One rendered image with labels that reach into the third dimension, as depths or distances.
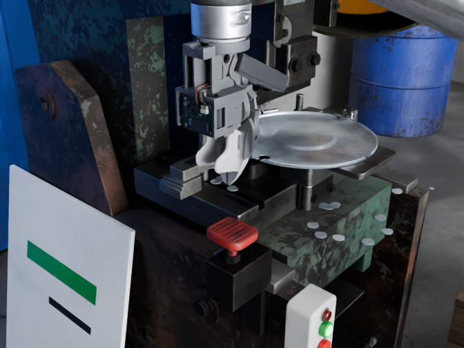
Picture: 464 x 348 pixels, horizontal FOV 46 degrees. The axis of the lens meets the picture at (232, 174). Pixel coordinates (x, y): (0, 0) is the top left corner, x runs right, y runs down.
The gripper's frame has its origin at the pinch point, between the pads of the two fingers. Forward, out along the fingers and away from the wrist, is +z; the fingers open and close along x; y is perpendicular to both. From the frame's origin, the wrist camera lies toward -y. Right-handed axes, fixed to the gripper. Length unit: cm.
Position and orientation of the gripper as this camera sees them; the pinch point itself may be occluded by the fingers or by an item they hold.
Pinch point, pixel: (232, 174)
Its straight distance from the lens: 78.9
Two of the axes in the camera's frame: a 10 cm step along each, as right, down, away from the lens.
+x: 7.4, 3.0, -6.0
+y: -6.7, 3.2, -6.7
